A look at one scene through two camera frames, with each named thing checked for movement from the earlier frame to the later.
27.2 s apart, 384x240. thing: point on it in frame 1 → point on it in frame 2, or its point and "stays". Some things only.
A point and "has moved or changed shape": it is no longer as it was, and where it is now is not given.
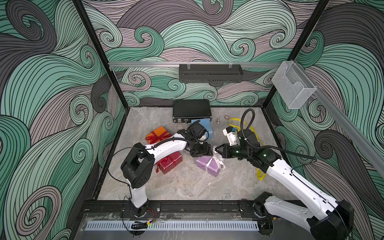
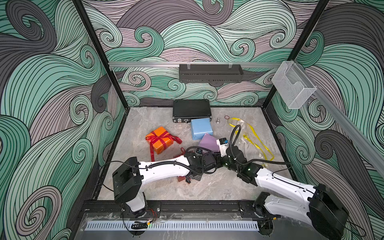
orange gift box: (157, 135) stays
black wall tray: (210, 73) stays
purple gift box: (207, 163) has moved or changed shape
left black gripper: (206, 149) → (199, 177)
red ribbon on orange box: (154, 138) stays
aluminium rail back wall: (193, 63) stays
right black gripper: (225, 152) → (218, 161)
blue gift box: (206, 125) stays
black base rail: (176, 208) stays
